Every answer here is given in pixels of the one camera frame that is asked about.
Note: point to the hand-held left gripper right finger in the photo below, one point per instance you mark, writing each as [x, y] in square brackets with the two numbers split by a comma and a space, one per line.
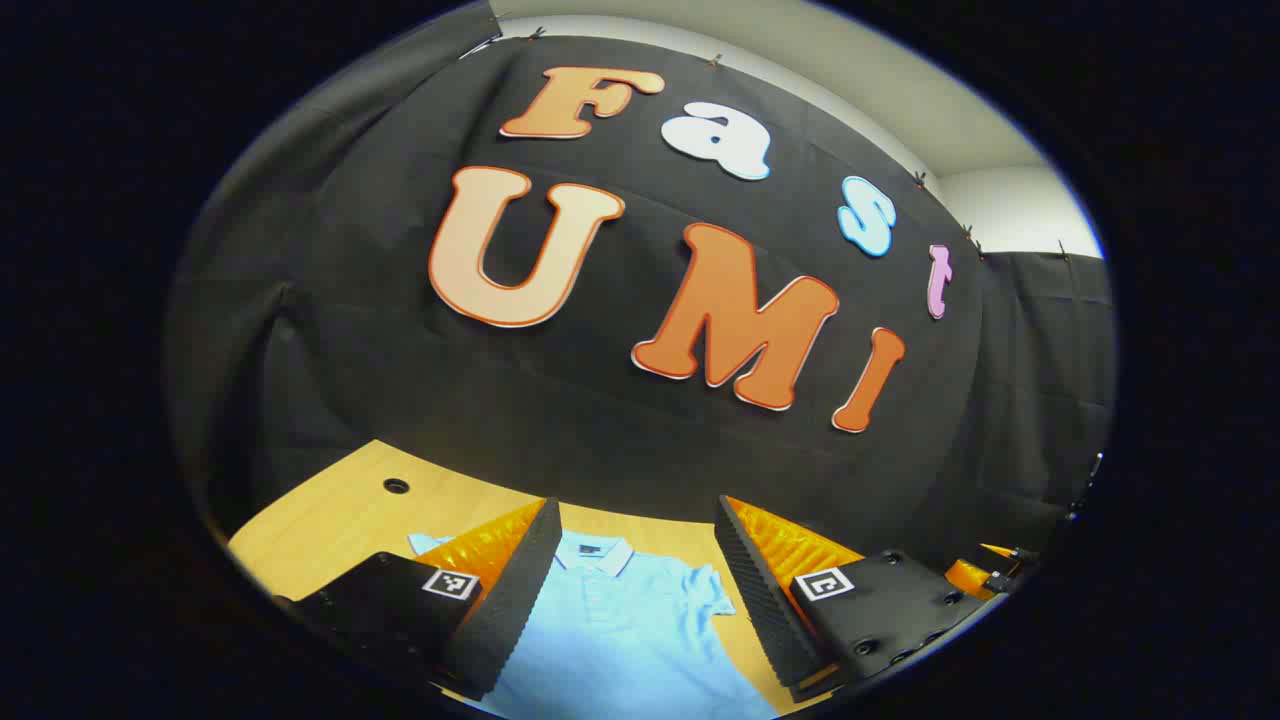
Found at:
[760, 590]

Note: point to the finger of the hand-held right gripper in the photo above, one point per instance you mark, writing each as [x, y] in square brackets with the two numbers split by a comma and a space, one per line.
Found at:
[965, 578]

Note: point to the black backdrop cloth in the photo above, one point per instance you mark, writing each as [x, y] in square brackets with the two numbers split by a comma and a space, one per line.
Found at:
[600, 430]

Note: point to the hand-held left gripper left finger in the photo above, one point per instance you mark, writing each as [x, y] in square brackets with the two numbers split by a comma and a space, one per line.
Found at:
[515, 590]

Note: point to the light blue T-shirt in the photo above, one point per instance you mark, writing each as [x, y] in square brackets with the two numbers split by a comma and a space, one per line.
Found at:
[620, 640]

